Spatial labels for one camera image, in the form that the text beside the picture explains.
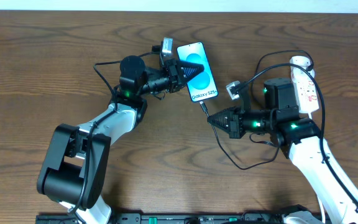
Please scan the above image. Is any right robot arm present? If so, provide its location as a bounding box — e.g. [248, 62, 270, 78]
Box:
[208, 78, 358, 223]

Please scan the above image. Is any black right camera cable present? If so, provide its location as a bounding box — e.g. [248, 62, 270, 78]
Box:
[239, 63, 358, 224]

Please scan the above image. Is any white USB wall charger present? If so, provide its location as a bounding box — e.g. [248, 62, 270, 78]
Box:
[290, 55, 313, 71]

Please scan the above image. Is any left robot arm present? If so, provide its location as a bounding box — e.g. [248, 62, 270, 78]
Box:
[37, 55, 204, 223]

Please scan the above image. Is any black left camera cable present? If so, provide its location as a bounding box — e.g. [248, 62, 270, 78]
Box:
[65, 45, 164, 224]

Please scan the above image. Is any black USB charging cable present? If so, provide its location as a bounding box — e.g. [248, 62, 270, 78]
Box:
[199, 49, 314, 170]

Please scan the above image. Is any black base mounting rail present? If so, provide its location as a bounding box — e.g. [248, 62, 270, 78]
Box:
[35, 212, 323, 224]

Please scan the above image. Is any white power strip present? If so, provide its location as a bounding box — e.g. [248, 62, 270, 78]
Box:
[291, 67, 319, 114]

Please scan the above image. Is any blue Galaxy smartphone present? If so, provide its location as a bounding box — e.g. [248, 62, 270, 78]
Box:
[176, 41, 219, 103]

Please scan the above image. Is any black camera cable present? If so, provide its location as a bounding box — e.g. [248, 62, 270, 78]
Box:
[65, 45, 164, 224]
[239, 63, 358, 224]

